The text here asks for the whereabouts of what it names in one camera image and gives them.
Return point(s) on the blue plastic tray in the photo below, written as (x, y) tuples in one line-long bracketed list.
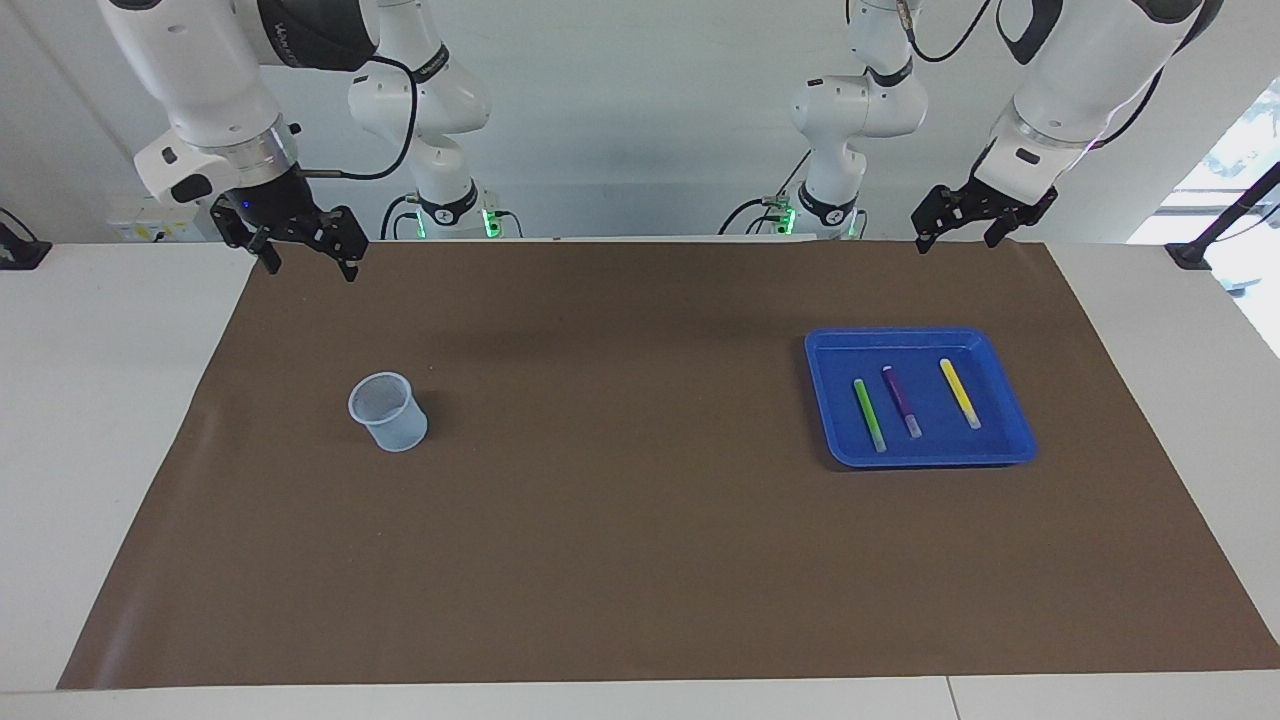
[(1000, 440)]

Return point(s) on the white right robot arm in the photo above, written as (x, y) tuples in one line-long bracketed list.
[(190, 70)]

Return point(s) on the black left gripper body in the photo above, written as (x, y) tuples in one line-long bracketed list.
[(1000, 208)]

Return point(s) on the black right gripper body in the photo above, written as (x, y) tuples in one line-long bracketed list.
[(275, 205)]

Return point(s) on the white wall socket box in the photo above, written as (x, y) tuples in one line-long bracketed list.
[(150, 225)]

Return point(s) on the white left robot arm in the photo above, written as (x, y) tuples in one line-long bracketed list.
[(1080, 70)]

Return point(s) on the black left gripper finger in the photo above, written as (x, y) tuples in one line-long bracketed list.
[(940, 208), (1030, 218)]

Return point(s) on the brown table mat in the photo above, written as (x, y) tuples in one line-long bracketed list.
[(620, 550)]

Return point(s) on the small black table clamp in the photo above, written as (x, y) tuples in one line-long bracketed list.
[(20, 255)]

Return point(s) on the yellow highlighter pen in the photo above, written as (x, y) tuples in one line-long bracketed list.
[(960, 393)]

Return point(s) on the purple highlighter pen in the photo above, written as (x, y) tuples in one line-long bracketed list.
[(900, 398)]

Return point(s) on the green highlighter pen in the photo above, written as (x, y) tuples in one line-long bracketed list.
[(868, 410)]

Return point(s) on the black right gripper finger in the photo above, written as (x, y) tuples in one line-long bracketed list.
[(240, 232), (345, 235)]

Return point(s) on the translucent blue mesh pen cup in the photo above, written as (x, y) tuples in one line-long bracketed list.
[(390, 425)]

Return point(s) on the black stand with pole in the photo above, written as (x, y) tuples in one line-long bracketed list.
[(1190, 255)]

